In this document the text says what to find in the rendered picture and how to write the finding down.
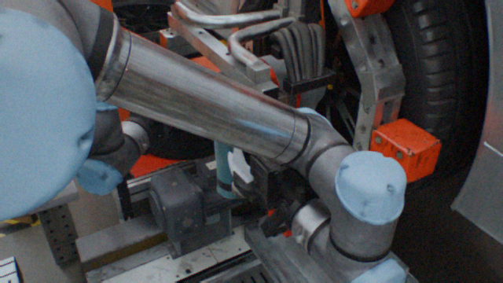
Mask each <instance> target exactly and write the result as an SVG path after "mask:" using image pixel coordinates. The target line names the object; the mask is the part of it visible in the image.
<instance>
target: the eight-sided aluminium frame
mask: <svg viewBox="0 0 503 283"><path fill-rule="evenodd" d="M263 2H264V0H231V8H230V12H231V15H232V14H239V13H250V12H256V11H259V9H260V6H261V5H262V3H263ZM328 2H329V5H330V7H331V10H332V13H333V15H334V17H335V19H336V22H337V26H338V28H339V30H340V34H341V35H342V38H343V41H344V43H345V46H346V48H347V51H348V53H349V55H350V59H351V62H352V64H353V66H354V70H355V71H356V74H357V76H358V79H359V82H360V83H361V89H362V92H361V97H360V102H359V107H358V117H357V122H356V127H355V132H354V141H353V146H352V147H353V148H354V149H356V150H357V151H358V152H361V151H369V147H370V143H371V138H372V134H373V128H375V127H378V126H381V125H384V124H386V123H390V122H393V121H396V120H397V119H398V113H399V109H400V105H401V102H402V96H404V95H405V91H404V87H405V84H406V79H405V77H404V75H403V73H402V64H399V62H398V59H397V57H396V55H395V52H394V50H393V47H392V45H391V42H390V40H389V38H388V36H387V32H386V30H385V27H384V24H383V22H382V20H381V18H380V14H379V13H376V14H373V15H368V16H364V17H358V18H353V16H352V15H351V14H350V12H349V10H348V9H347V7H346V5H345V3H344V1H343V0H328ZM245 49H246V50H247V51H249V52H250V53H252V54H253V55H255V56H257V57H259V39H254V40H251V41H250V42H246V43H245Z"/></svg>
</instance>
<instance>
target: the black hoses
mask: <svg viewBox="0 0 503 283"><path fill-rule="evenodd" d="M325 38H326V36H325V33H324V30H323V28H322V27H321V26H319V25H318V24H308V25H306V24H304V23H302V22H295V23H293V24H290V25H289V26H287V27H286V28H281V29H279V30H278V31H275V32H273V33H272V34H271V36H270V39H271V41H272V42H273V43H274V44H275V45H272V46H271V56H272V57H274V58H276V59H277V60H282V59H284V62H285V68H286V72H287V77H288V78H284V79H283V88H282V89H283V90H284V91H285V92H286V93H288V94H289V95H291V96H293V95H297V94H302V93H306V92H308V91H312V90H316V89H317V88H319V87H323V86H328V85H330V84H334V83H336V73H335V72H334V71H332V70H331V69H328V68H325Z"/></svg>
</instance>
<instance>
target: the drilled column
mask: <svg viewBox="0 0 503 283"><path fill-rule="evenodd" d="M37 216H38V217H39V222H40V224H41V227H42V230H43V233H44V234H45V237H46V240H47V243H48V245H49V247H50V251H51V254H52V256H53V259H55V260H54V262H56V264H60V263H64V262H66V261H68V260H71V259H74V258H78V257H79V251H78V249H77V246H76V243H75V241H76V240H77V239H79V236H78V234H77V231H76V228H75V224H74V221H73V218H72V213H71V211H70V208H69V206H68V204H62V205H60V206H57V207H55V208H50V209H46V210H44V211H40V212H37ZM60 258H61V259H60Z"/></svg>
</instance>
